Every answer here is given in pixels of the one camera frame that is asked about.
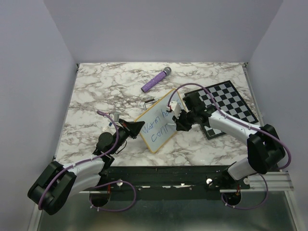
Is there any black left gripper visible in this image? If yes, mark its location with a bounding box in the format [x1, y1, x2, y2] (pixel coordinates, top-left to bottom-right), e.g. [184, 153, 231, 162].
[110, 119, 145, 154]

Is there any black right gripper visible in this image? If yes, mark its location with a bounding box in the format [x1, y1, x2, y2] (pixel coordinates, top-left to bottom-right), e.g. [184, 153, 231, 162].
[172, 108, 196, 131]

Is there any yellow framed whiteboard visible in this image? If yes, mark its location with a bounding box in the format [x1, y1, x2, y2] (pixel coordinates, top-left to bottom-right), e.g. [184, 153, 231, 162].
[135, 89, 185, 153]

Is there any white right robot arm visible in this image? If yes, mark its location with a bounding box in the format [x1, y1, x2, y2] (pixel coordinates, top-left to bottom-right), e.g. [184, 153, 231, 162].
[167, 94, 285, 189]

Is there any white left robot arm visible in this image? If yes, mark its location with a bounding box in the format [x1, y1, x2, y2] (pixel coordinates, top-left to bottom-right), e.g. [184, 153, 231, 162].
[27, 119, 145, 215]

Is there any black white chessboard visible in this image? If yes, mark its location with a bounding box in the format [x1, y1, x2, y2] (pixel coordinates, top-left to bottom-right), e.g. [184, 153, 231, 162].
[184, 80, 258, 140]

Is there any purple glitter microphone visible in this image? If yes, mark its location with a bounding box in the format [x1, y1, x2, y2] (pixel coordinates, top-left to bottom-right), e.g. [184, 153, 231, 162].
[141, 67, 172, 93]

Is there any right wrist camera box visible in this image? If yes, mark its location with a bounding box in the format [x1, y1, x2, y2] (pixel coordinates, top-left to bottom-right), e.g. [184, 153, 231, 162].
[167, 101, 182, 119]

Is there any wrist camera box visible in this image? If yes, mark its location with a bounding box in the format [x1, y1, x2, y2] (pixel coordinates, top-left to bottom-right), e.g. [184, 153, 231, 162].
[167, 101, 182, 119]
[109, 112, 120, 122]

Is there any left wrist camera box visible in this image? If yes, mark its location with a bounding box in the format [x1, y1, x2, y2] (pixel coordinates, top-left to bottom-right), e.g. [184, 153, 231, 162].
[109, 112, 120, 122]

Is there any wire whiteboard stand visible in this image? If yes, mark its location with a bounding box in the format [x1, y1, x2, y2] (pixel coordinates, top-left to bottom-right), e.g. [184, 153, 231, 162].
[141, 98, 160, 111]

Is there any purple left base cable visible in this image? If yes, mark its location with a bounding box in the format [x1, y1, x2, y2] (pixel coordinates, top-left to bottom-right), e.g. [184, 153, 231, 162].
[89, 180, 137, 212]

